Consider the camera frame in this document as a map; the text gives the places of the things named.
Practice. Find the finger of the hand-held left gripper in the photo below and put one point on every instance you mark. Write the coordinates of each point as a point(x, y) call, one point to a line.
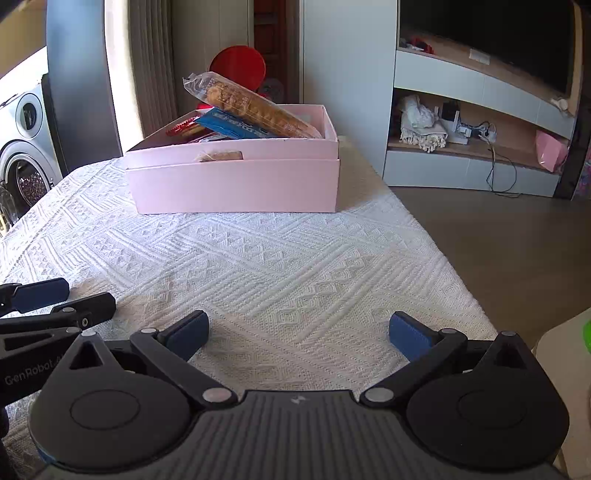
point(92, 307)
point(39, 293)

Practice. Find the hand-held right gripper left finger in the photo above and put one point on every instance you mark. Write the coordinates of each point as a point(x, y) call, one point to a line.
point(187, 334)

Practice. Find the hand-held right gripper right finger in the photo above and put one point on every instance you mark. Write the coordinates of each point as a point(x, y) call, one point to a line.
point(411, 334)

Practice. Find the pink cardboard box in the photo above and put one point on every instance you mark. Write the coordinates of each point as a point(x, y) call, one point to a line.
point(231, 184)

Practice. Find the wafer biscuit packet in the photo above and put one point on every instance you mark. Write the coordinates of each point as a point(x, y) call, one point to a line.
point(182, 127)

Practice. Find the blue snack packet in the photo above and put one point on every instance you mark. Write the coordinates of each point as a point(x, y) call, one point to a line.
point(231, 123)

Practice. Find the long bread packet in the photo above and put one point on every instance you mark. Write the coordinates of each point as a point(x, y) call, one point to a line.
point(249, 108)

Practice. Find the silver washing machine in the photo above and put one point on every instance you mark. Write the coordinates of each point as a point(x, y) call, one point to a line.
point(27, 184)

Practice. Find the beige side stool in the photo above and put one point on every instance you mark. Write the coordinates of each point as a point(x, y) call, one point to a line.
point(563, 392)

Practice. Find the white television cabinet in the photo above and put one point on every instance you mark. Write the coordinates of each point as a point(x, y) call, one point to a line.
point(461, 170)

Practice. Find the green plastic toy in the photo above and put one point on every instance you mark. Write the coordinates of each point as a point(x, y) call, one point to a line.
point(587, 336)

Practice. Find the white washing machine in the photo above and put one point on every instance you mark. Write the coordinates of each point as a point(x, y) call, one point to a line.
point(25, 92)

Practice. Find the white power strip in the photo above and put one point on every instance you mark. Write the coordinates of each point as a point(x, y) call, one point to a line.
point(471, 134)

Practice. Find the white fringed cloth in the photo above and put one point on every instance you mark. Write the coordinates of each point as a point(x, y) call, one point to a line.
point(422, 124)

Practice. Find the dark grey panel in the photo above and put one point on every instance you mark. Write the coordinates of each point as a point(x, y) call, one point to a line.
point(78, 78)

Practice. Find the pink bag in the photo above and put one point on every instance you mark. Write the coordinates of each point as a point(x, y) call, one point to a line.
point(551, 152)

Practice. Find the beige curtain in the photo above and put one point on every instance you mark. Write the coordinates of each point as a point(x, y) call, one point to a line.
point(147, 69)

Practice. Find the red trash bin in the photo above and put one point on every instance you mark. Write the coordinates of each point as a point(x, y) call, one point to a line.
point(240, 64)

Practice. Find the white card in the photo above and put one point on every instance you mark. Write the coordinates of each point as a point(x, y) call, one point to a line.
point(479, 55)

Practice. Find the red toys on shelf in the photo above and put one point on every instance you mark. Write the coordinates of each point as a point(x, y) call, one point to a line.
point(415, 45)

